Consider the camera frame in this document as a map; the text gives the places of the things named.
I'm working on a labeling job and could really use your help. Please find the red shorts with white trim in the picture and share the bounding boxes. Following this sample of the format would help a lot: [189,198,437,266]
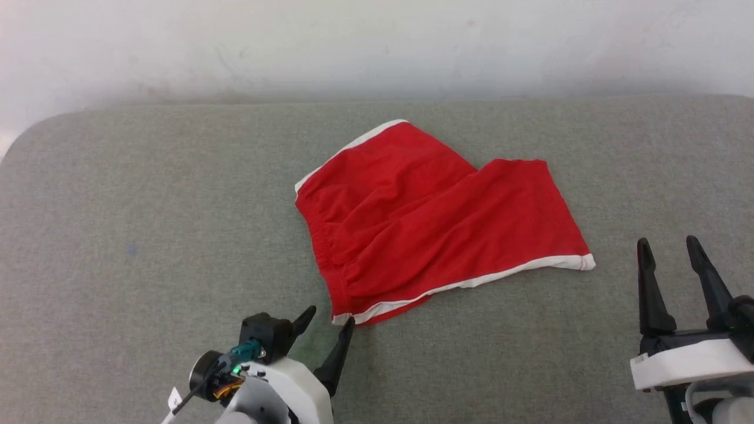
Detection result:
[295,119,596,326]

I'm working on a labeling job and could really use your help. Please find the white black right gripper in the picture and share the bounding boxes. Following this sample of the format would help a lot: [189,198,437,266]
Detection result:
[630,235,754,393]

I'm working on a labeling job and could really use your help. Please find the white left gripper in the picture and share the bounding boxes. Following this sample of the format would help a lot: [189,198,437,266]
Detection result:
[233,305,356,424]

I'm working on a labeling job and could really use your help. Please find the grey fabric sofa cushion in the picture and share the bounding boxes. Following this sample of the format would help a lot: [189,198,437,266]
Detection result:
[0,94,754,424]

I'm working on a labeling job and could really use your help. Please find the black cylinder with silver rim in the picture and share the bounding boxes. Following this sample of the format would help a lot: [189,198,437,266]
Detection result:
[188,350,224,402]

